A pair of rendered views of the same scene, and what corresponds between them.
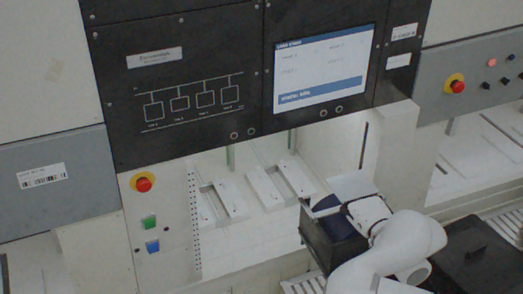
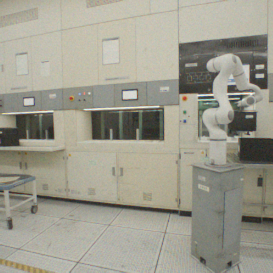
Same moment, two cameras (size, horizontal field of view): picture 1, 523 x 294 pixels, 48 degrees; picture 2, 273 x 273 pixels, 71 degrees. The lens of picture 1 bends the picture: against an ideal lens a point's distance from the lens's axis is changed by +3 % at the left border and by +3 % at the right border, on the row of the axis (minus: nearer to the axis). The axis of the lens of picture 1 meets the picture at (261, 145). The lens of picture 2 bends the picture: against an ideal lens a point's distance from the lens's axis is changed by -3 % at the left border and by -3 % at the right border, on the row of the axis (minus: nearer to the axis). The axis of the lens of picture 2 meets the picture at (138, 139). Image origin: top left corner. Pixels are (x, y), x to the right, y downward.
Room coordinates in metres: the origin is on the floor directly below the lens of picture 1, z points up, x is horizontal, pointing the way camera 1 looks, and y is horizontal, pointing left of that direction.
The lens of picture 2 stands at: (-0.91, -0.67, 1.07)
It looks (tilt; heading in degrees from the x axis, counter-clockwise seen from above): 4 degrees down; 40
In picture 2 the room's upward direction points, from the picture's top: 1 degrees counter-clockwise
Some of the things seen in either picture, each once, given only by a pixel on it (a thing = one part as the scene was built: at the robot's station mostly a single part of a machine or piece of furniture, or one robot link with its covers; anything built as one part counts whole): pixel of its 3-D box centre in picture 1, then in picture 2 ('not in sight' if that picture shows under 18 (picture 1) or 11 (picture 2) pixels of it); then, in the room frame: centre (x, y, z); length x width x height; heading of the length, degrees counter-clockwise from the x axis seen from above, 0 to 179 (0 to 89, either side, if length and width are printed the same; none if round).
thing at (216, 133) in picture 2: not in sight; (214, 124); (0.57, -0.19, 1.07); 0.19 x 0.12 x 0.24; 70
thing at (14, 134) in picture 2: not in sight; (5, 136); (-0.03, 2.52, 0.93); 0.30 x 0.28 x 0.26; 111
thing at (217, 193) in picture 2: not in sight; (216, 213); (0.56, -0.22, 0.38); 0.28 x 0.28 x 0.76; 69
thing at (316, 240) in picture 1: (346, 225); (241, 118); (1.17, -0.26, 1.11); 0.24 x 0.20 x 0.32; 113
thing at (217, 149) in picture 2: not in sight; (217, 152); (0.56, -0.22, 0.85); 0.19 x 0.19 x 0.18
